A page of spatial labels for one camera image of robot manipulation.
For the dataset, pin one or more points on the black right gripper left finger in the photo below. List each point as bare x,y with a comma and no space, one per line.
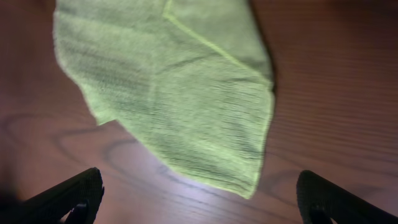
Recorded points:
77,198

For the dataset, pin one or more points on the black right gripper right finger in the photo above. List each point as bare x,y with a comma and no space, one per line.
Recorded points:
321,201

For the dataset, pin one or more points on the light green microfiber cloth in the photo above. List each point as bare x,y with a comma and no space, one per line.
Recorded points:
189,79

